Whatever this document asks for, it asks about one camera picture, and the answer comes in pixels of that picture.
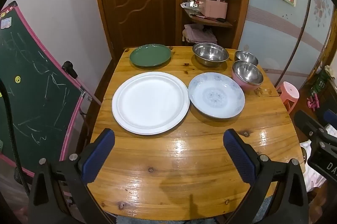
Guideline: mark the wooden table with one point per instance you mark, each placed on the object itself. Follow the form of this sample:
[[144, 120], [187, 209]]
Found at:
[[186, 173]]

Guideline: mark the green plate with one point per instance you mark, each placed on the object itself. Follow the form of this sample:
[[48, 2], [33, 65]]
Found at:
[[150, 55]]

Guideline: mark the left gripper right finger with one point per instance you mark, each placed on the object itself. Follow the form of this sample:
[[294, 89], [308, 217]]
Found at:
[[289, 202]]

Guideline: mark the pink toy dumbbells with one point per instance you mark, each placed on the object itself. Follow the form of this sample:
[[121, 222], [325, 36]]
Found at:
[[313, 102]]

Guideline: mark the small steel bowl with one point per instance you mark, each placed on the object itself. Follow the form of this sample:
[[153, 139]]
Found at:
[[245, 56]]

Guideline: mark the large steel bowl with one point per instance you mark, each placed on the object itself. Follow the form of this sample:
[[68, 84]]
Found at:
[[210, 54]]

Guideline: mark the green chalkboard pink frame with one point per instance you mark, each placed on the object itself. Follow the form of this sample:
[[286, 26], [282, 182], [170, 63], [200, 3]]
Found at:
[[44, 99]]

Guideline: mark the blue floral shallow bowl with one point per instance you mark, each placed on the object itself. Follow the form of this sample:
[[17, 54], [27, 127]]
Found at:
[[216, 95]]

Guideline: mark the pink plastic stool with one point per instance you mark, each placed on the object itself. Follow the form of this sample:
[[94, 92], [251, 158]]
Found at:
[[289, 95]]

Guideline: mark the pink steel-lined bowl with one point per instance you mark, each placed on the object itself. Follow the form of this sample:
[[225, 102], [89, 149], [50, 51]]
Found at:
[[246, 75]]

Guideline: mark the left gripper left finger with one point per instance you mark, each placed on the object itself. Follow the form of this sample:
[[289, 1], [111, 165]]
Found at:
[[59, 192]]

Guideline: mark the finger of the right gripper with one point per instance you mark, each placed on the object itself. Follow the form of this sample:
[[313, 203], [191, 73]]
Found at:
[[331, 118], [308, 126]]

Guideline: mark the large white plate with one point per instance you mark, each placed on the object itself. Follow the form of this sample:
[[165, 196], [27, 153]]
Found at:
[[150, 103]]

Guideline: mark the folded pink cloth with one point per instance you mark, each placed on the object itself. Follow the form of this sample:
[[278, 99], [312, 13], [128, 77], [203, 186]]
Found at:
[[198, 33]]

